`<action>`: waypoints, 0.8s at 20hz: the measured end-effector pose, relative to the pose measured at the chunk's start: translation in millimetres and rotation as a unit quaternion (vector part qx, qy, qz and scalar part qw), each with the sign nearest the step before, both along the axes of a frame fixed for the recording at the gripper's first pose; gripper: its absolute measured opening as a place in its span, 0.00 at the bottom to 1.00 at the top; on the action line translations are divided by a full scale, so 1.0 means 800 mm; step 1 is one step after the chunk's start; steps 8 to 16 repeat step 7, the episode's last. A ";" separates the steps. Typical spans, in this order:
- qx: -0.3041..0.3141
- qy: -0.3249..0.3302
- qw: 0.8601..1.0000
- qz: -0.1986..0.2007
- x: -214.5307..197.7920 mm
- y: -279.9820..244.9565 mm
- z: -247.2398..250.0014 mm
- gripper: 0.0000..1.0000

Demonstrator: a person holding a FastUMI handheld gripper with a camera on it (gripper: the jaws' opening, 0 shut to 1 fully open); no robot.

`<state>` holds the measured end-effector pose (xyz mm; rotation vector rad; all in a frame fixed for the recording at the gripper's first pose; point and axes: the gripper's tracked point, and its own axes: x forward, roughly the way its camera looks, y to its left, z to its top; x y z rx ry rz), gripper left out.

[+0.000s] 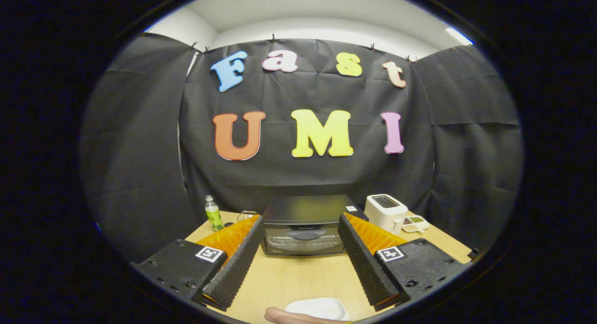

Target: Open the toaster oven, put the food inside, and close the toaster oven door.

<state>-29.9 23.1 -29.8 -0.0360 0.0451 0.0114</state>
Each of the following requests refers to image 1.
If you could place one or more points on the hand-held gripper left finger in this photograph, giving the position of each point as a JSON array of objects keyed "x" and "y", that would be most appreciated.
[{"x": 235, "y": 270}]

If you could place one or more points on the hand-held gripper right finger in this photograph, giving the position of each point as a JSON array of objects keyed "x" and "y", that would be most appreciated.
[{"x": 366, "y": 268}]

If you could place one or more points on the black toaster oven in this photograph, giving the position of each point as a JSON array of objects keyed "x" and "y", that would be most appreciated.
[{"x": 303, "y": 207}]

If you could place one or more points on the white bread toaster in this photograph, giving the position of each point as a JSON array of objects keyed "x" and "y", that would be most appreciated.
[{"x": 385, "y": 212}]

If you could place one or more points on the green label plastic bottle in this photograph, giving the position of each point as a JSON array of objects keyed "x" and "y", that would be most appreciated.
[{"x": 213, "y": 215}]

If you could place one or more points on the white plate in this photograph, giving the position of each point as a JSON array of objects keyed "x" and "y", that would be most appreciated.
[{"x": 317, "y": 307}]

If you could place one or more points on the white divided condiment dish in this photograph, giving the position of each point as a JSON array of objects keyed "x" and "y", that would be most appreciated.
[{"x": 414, "y": 223}]

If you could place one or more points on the ceiling light panel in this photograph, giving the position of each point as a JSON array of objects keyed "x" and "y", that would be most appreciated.
[{"x": 459, "y": 35}]

